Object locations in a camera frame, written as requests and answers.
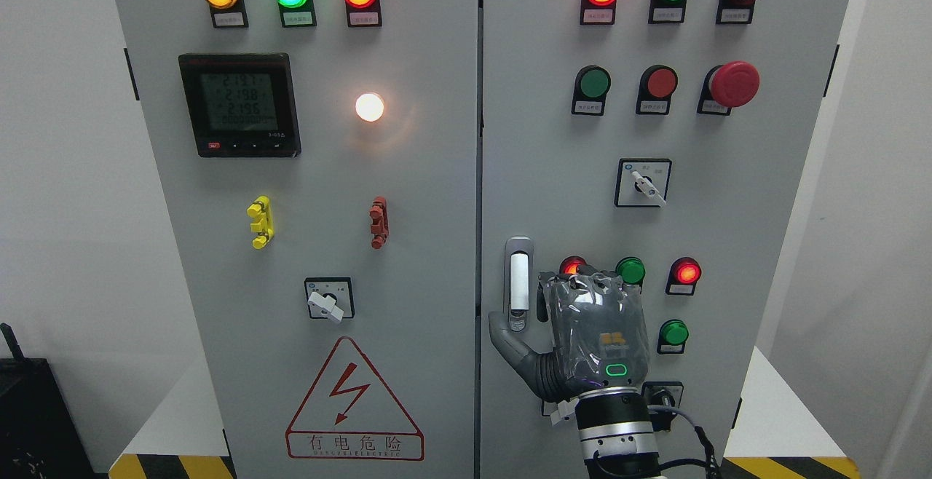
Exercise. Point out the lower left white selector switch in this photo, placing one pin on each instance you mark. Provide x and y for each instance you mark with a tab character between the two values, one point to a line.
559	413

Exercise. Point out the yellow terminal connector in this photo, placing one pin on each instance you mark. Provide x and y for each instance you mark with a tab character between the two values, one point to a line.
262	222

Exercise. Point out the grey cabinet door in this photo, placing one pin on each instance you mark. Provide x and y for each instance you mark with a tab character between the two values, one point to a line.
414	299
551	175

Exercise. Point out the red lit indicator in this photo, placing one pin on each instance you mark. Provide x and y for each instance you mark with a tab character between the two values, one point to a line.
572	264
683	277

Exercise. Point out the white lit indicator light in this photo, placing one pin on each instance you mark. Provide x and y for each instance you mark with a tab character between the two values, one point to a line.
370	107

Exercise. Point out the grey right cabinet door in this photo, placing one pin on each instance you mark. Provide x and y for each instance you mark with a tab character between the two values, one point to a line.
551	175

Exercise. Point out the red lit indicator lower left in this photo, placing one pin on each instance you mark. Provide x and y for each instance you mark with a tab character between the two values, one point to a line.
572	264

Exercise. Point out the red lit indicator lower right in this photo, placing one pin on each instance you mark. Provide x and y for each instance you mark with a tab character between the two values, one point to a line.
683	277

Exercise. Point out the green push button lower right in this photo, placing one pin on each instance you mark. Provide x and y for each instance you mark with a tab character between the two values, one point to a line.
672	337

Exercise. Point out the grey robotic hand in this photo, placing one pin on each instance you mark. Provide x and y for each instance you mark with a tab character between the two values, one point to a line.
601	339

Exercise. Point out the red terminal connector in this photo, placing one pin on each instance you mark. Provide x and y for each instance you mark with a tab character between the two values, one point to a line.
379	227

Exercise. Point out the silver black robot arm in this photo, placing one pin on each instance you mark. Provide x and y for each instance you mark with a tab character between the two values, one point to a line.
617	438

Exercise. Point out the red push button upper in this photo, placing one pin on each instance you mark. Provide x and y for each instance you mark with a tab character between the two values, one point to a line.
656	87

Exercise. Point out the left door selector switch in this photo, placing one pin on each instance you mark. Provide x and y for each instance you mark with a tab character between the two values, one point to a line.
330	298

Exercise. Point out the silver door handle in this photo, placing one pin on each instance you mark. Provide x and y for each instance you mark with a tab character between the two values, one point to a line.
517	281

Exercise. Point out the black digital power meter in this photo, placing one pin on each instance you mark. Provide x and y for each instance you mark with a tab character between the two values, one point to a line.
241	105

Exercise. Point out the green push button upper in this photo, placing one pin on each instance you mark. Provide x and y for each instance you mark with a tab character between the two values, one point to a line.
591	88

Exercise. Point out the lower right black selector switch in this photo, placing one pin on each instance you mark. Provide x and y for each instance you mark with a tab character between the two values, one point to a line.
662	393

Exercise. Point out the green push button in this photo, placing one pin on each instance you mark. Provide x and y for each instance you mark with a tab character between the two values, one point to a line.
591	88
672	337

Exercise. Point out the grey left cabinet door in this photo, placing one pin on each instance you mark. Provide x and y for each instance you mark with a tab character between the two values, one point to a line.
414	299

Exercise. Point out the red electric hazard warning sticker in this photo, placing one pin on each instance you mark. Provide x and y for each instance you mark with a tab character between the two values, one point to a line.
349	412

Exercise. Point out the black box at left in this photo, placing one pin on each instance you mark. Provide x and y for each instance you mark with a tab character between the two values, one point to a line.
38	436

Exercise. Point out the red emergency stop button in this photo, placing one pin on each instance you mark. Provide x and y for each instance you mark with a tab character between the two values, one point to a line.
728	86

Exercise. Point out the upper right selector switch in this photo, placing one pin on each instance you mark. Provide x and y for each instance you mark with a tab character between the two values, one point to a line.
642	182

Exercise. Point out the green indicator lower middle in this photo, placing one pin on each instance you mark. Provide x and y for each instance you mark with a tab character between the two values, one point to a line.
632	271

